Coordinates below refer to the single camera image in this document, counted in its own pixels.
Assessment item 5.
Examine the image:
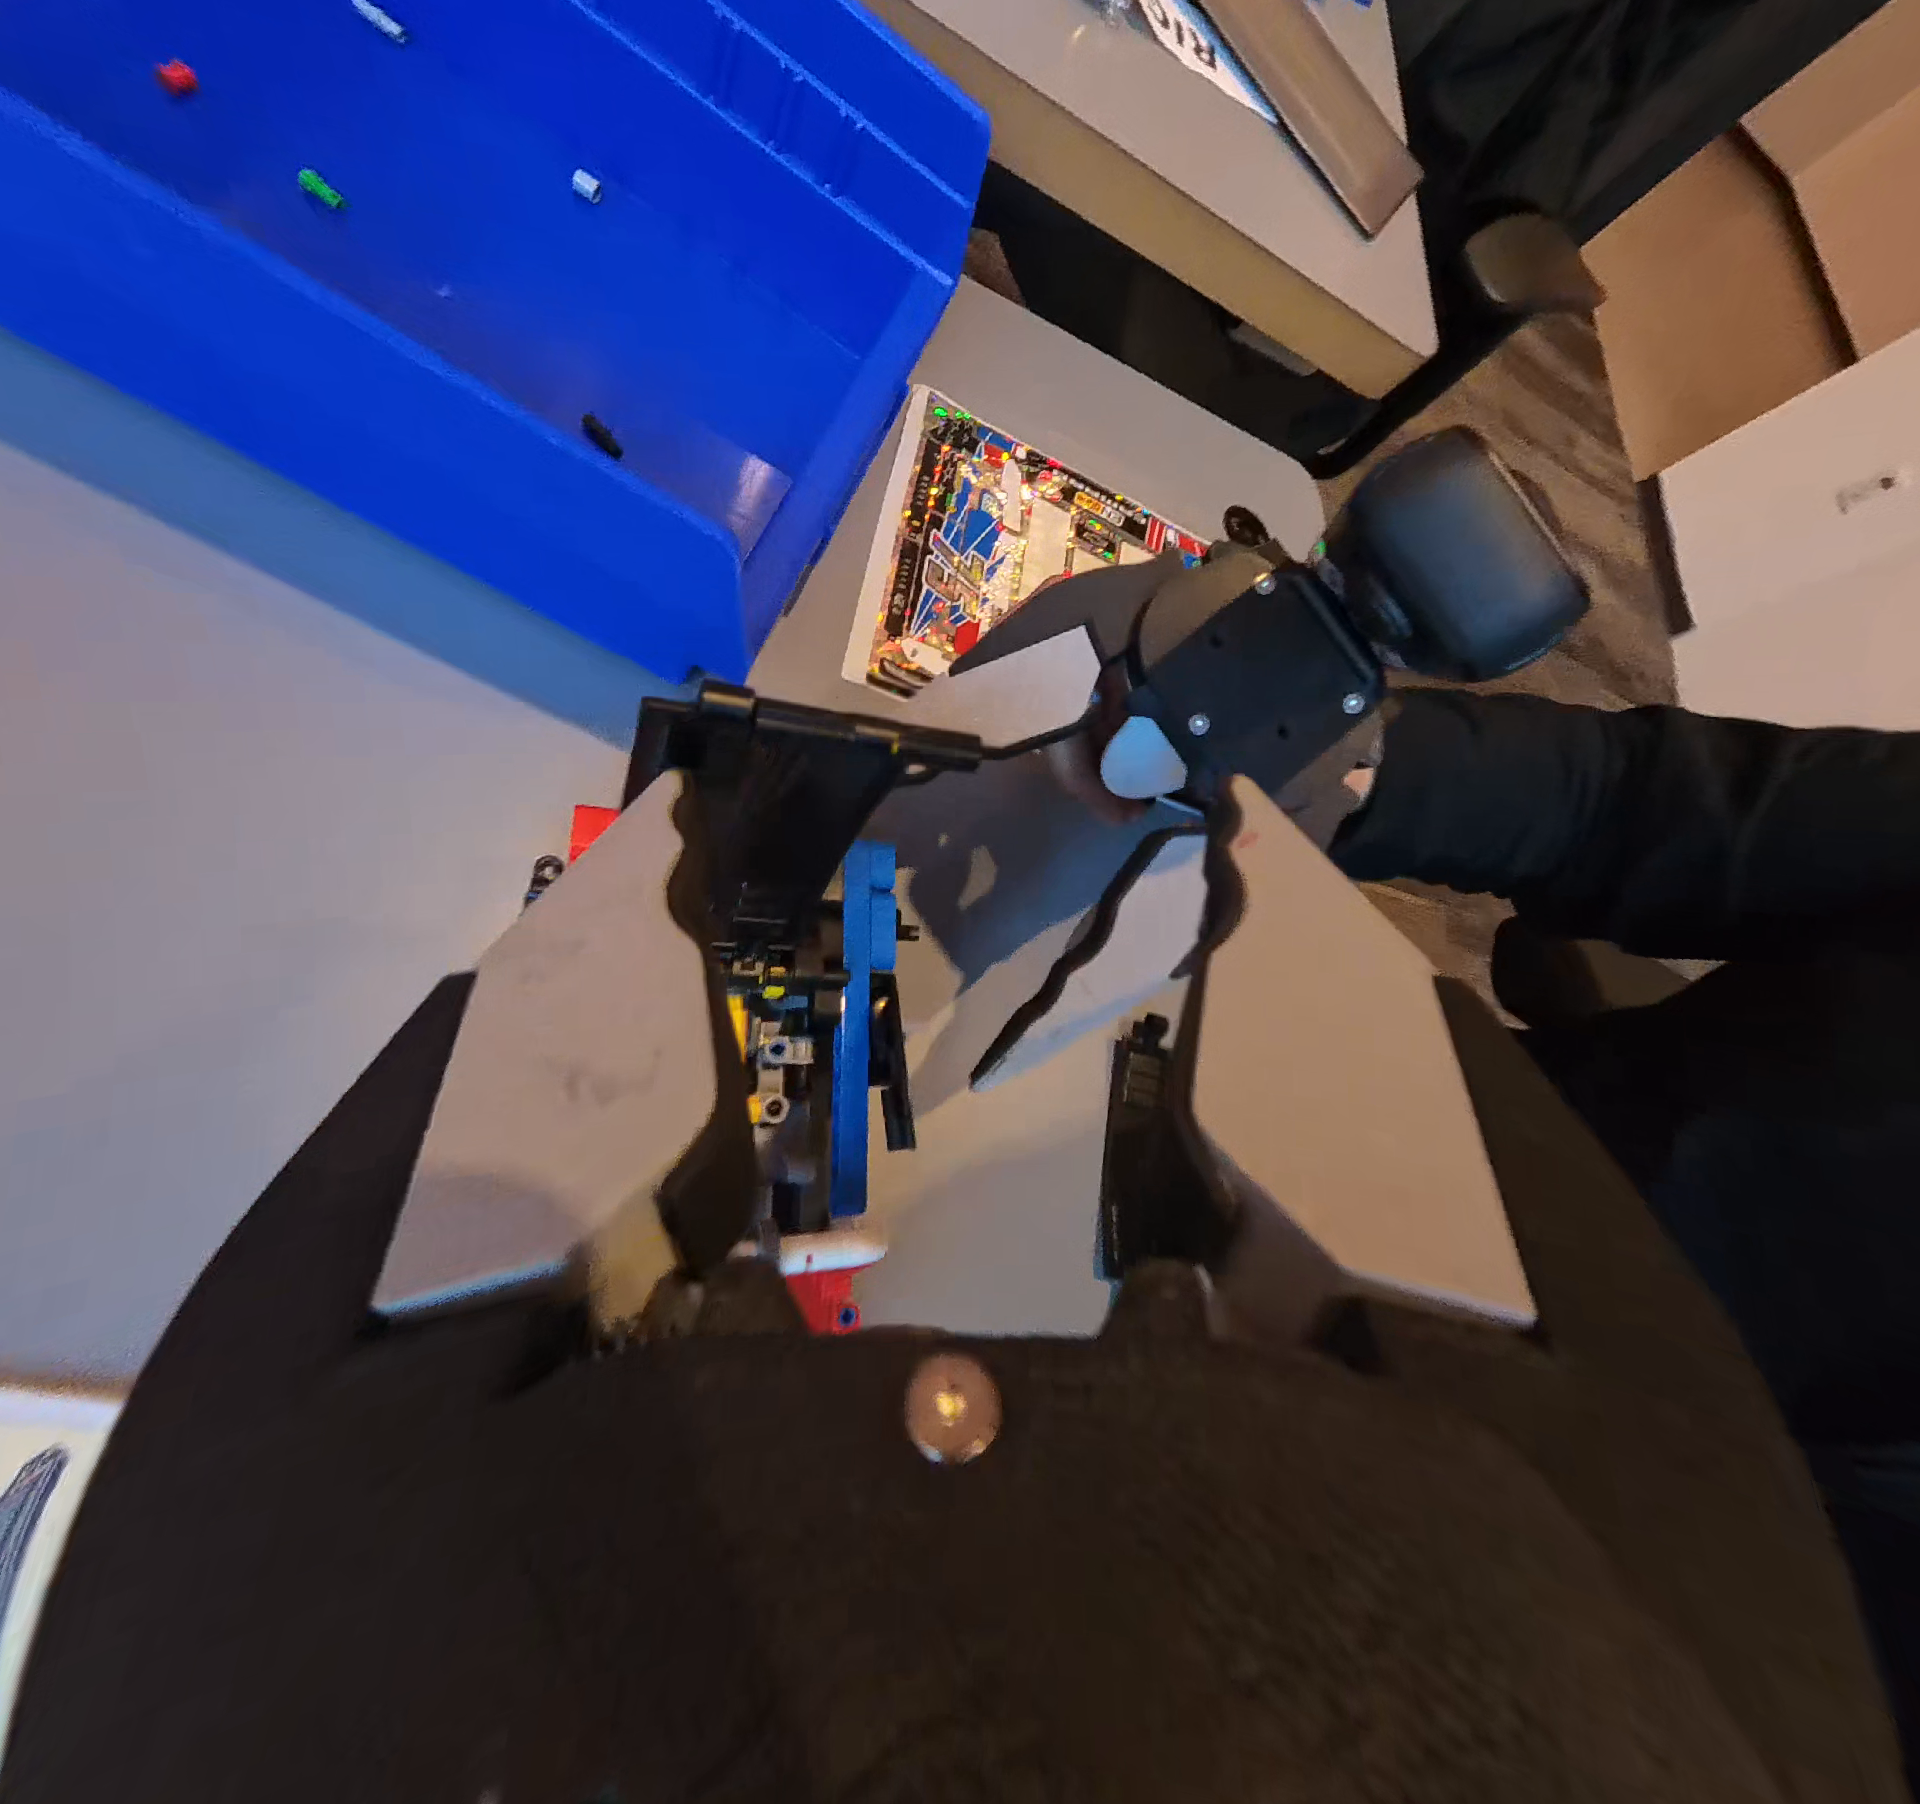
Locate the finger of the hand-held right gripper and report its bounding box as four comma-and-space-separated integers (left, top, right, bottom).
945, 548, 1205, 683
968, 823, 1220, 1090

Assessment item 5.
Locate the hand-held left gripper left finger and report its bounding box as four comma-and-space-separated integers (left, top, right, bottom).
370, 770, 766, 1350

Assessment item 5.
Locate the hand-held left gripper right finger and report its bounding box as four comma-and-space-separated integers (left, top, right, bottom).
1174, 775, 1543, 1329

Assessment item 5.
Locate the red striped black curved panel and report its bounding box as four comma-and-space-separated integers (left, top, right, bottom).
1093, 1013, 1251, 1284

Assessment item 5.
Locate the toy brick car model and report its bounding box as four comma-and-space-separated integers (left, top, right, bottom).
522, 684, 1116, 1338

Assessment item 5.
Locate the person's right forearm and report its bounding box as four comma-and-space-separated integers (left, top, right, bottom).
1328, 691, 1920, 962

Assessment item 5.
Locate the grey desk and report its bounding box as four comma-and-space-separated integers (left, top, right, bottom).
0, 277, 1331, 1402

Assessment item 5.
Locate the person's right hand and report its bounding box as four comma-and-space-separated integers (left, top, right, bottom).
1048, 718, 1201, 831

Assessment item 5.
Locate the holographic sticker sheet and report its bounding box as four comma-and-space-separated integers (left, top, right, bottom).
843, 386, 1219, 702

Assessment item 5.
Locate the white box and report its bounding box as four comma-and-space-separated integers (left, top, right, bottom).
1657, 334, 1920, 733

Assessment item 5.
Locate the grey board with blue mark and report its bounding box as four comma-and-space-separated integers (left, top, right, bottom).
1124, 0, 1423, 240

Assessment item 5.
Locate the white printed paper tag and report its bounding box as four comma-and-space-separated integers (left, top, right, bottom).
1081, 0, 1280, 127

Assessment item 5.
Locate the brown cardboard box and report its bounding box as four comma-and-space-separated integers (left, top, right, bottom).
1582, 0, 1920, 486

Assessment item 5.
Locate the grey back table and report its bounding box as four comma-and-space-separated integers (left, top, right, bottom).
735, 0, 1443, 404

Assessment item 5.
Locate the blue plastic bin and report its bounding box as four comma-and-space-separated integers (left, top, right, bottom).
0, 0, 992, 684

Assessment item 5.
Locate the black office chair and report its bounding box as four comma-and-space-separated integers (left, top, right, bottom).
1304, 0, 1920, 480

